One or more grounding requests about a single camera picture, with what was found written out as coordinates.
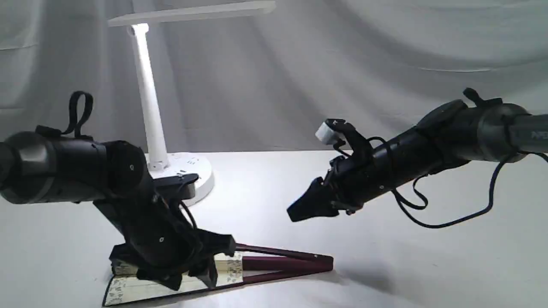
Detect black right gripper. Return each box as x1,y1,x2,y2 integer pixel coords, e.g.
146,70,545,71
286,133,429,223

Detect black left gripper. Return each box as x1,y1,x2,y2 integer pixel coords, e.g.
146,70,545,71
93,180,235,290

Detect folding paper fan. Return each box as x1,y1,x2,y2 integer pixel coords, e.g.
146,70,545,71
102,244,334,308

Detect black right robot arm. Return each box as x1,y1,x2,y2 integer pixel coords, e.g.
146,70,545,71
286,88,548,229

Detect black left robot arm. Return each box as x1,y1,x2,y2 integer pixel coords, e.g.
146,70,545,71
1,90,235,290

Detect white desk lamp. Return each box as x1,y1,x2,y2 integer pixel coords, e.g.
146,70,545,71
107,0,276,205

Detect grey backdrop cloth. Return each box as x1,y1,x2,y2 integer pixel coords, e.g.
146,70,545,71
1,0,548,152

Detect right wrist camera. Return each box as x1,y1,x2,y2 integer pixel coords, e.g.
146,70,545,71
315,118,372,160

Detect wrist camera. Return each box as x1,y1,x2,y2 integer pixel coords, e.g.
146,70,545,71
153,173,199,200
315,118,372,160

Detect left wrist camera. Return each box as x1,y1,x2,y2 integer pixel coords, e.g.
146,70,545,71
153,173,199,200

